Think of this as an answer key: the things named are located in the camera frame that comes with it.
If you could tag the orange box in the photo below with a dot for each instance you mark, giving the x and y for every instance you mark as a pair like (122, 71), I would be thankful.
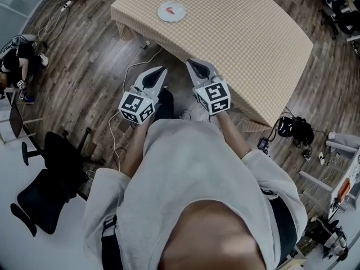
(344, 189)

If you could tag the small pink food piece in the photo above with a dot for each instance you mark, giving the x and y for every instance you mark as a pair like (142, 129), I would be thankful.
(170, 10)

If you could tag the white round plate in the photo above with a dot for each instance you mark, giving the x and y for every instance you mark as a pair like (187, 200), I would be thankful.
(178, 17)

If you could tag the person's left forearm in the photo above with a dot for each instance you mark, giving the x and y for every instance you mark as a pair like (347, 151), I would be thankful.
(135, 153)

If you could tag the black headset device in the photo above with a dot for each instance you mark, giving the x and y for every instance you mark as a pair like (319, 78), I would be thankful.
(285, 126)

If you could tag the table with checkered tablecloth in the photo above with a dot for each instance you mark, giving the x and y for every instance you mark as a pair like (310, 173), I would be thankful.
(233, 32)

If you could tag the white shelf unit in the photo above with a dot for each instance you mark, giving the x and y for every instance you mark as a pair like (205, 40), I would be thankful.
(341, 143)

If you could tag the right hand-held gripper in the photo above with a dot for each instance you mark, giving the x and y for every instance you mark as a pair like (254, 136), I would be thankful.
(213, 96)

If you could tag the small white plug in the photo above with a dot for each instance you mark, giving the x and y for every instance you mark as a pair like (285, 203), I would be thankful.
(321, 157)

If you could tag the small black box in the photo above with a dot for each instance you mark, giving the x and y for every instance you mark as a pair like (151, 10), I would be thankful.
(263, 143)

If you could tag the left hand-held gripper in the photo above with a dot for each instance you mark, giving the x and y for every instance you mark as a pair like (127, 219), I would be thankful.
(135, 105)

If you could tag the black wheeled chair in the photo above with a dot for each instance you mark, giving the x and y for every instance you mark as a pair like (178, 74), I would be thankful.
(341, 13)

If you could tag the person's left leg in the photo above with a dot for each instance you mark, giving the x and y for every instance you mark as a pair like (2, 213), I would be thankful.
(166, 105)

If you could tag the white frame stool brown seat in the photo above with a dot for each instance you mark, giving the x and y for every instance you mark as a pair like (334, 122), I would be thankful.
(15, 117)

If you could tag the black office chair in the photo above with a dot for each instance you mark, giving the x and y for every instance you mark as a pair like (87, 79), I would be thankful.
(53, 184)

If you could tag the white power strip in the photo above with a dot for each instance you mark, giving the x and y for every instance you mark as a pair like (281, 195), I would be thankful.
(66, 5)

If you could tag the person's right forearm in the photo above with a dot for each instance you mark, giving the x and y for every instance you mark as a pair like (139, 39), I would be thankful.
(233, 135)

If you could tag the person's grey sweatshirt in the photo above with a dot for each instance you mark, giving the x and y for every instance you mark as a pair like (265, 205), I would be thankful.
(191, 173)

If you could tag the white adapter block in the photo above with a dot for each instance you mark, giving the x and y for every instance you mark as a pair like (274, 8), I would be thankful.
(144, 44)

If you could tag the person's grey shoe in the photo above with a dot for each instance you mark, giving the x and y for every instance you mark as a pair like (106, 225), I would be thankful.
(188, 114)

